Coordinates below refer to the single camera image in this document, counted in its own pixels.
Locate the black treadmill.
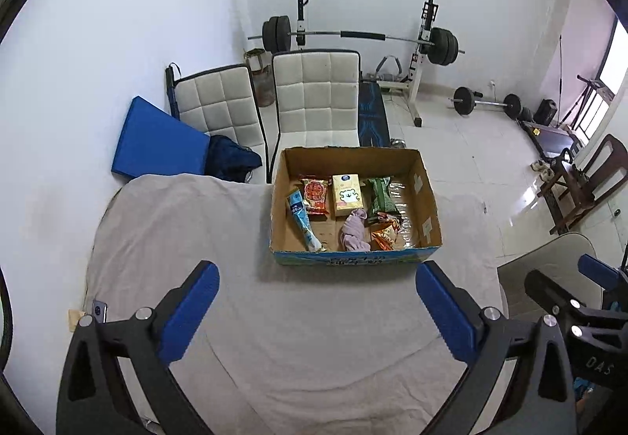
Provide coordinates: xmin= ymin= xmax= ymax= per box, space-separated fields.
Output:
xmin=518 ymin=99 xmax=580 ymax=161

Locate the cardboard milk carton box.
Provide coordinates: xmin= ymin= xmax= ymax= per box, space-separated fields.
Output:
xmin=270 ymin=147 xmax=443 ymax=266

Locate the lilac cloth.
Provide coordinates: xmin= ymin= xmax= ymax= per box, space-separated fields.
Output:
xmin=340 ymin=207 xmax=371 ymax=252

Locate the blue foam cushion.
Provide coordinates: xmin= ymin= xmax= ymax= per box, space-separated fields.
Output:
xmin=111 ymin=97 xmax=210 ymax=179

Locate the white quilted chair left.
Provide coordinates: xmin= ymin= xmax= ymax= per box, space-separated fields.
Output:
xmin=166 ymin=64 xmax=268 ymax=182

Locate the grey round stool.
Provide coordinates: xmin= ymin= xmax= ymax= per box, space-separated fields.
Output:
xmin=497 ymin=233 xmax=602 ymax=321

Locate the dark blue cloth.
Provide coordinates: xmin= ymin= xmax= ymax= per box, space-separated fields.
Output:
xmin=204 ymin=135 xmax=263 ymax=183

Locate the blue Nestle milk powder bag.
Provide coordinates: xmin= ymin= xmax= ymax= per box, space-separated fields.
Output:
xmin=287 ymin=188 xmax=323 ymax=253

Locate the white quilted chair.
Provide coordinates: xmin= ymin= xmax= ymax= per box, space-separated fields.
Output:
xmin=166 ymin=64 xmax=268 ymax=182
xmin=270 ymin=49 xmax=361 ymax=179

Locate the blue black weight bench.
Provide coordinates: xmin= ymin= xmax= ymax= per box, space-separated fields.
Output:
xmin=358 ymin=81 xmax=391 ymax=148

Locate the red floral snack bag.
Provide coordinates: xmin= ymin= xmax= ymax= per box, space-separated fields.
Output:
xmin=301 ymin=178 xmax=329 ymax=217

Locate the green snack bag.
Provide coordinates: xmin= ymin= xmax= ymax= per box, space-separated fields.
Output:
xmin=366 ymin=177 xmax=398 ymax=217

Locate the barbell on floor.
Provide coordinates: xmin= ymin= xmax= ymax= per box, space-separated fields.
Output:
xmin=450 ymin=86 xmax=523 ymax=120

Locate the orange snack bag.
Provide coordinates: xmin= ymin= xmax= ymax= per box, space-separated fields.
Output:
xmin=369 ymin=212 xmax=401 ymax=251

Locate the barbell on rack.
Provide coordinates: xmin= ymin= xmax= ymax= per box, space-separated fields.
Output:
xmin=247 ymin=15 xmax=465 ymax=66

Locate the yellow Vinda tissue pack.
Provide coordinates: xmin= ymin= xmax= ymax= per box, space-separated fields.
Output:
xmin=332 ymin=174 xmax=364 ymax=217

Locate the dark wooden chair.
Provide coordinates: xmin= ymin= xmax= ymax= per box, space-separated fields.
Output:
xmin=538 ymin=134 xmax=627 ymax=235

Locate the white quilted chair right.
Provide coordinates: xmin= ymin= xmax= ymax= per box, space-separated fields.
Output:
xmin=270 ymin=49 xmax=361 ymax=179

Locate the white bench press rack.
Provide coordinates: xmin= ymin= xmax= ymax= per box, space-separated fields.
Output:
xmin=375 ymin=0 xmax=438 ymax=128

